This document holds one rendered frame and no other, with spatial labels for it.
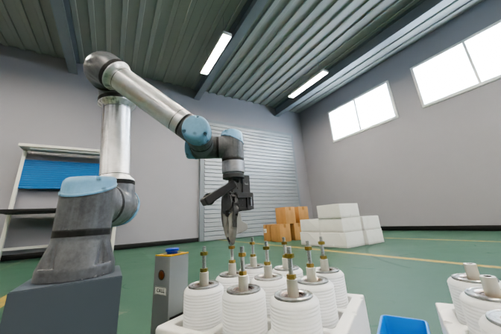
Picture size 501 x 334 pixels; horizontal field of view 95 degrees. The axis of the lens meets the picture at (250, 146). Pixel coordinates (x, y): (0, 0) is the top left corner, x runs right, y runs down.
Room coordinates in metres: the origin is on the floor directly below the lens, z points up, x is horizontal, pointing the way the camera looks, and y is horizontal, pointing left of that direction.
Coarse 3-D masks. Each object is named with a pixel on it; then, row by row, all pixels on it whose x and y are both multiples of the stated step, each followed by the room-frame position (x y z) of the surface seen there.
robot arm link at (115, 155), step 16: (112, 96) 0.66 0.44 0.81; (112, 112) 0.67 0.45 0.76; (128, 112) 0.71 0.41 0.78; (112, 128) 0.68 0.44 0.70; (128, 128) 0.71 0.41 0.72; (112, 144) 0.68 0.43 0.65; (128, 144) 0.72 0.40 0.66; (112, 160) 0.68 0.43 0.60; (128, 160) 0.72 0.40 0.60; (112, 176) 0.67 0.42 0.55; (128, 176) 0.71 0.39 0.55; (128, 192) 0.70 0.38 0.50; (128, 208) 0.69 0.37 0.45; (112, 224) 0.68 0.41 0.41
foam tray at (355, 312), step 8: (352, 296) 0.74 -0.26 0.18; (360, 296) 0.74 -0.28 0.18; (352, 304) 0.68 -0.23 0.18; (360, 304) 0.69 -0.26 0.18; (344, 312) 0.63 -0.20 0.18; (352, 312) 0.63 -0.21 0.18; (360, 312) 0.67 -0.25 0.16; (176, 320) 0.65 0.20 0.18; (344, 320) 0.59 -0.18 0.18; (352, 320) 0.59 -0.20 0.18; (360, 320) 0.66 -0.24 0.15; (160, 328) 0.61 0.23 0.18; (168, 328) 0.60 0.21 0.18; (176, 328) 0.60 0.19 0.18; (184, 328) 0.60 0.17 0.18; (216, 328) 0.59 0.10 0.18; (336, 328) 0.56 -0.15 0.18; (344, 328) 0.55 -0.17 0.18; (352, 328) 0.58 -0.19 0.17; (360, 328) 0.64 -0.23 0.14; (368, 328) 0.73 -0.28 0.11
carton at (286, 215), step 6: (276, 210) 4.67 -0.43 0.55; (282, 210) 4.51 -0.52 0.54; (288, 210) 4.48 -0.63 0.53; (276, 216) 4.68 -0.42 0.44; (282, 216) 4.53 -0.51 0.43; (288, 216) 4.47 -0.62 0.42; (294, 216) 4.56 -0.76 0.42; (282, 222) 4.54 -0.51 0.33; (288, 222) 4.46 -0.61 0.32; (294, 222) 4.55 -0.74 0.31
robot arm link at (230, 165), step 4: (224, 160) 0.72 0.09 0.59; (228, 160) 0.72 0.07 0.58; (232, 160) 0.71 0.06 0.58; (236, 160) 0.72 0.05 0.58; (240, 160) 0.73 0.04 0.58; (224, 164) 0.72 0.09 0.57; (228, 164) 0.72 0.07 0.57; (232, 164) 0.71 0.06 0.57; (236, 164) 0.72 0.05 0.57; (240, 164) 0.73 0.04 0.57; (244, 164) 0.75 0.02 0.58; (224, 168) 0.72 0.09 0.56; (228, 168) 0.72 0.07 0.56; (232, 168) 0.71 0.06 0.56; (236, 168) 0.72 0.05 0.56; (240, 168) 0.72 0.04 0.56; (244, 168) 0.74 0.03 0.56; (224, 172) 0.73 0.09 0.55; (228, 172) 0.72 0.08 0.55; (232, 172) 0.72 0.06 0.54; (236, 172) 0.72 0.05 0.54; (240, 172) 0.73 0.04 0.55; (244, 172) 0.75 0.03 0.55
